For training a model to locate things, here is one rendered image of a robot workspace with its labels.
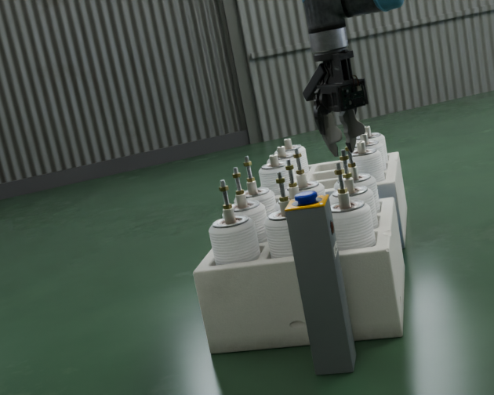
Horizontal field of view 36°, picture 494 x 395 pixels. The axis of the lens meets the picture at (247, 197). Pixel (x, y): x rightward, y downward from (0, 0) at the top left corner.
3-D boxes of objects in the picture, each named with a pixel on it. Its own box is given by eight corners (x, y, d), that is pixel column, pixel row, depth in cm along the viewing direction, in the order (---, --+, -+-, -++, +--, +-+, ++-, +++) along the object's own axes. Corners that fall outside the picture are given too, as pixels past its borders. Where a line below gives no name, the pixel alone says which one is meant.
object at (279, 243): (324, 305, 153) (308, 218, 149) (277, 310, 155) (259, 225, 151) (327, 288, 162) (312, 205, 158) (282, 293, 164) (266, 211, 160)
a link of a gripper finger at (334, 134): (337, 159, 155) (335, 113, 153) (321, 157, 160) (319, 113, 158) (350, 157, 156) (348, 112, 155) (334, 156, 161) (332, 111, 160)
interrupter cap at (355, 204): (350, 215, 146) (350, 211, 146) (318, 214, 151) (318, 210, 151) (372, 203, 152) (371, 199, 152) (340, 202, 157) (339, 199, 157)
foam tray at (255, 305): (405, 268, 185) (394, 196, 181) (403, 337, 148) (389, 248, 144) (248, 285, 194) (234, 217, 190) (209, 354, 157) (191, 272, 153)
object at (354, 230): (367, 304, 149) (352, 215, 145) (327, 299, 155) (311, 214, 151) (392, 286, 156) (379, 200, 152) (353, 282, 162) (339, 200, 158)
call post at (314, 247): (357, 355, 144) (329, 195, 137) (354, 372, 137) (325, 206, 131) (320, 358, 146) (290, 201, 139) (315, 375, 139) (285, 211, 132)
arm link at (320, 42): (301, 35, 156) (334, 28, 159) (305, 57, 157) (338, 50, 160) (321, 32, 149) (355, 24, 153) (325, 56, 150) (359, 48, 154)
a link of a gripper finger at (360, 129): (364, 154, 157) (351, 111, 155) (347, 152, 163) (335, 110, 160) (375, 147, 159) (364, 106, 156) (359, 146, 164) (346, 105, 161)
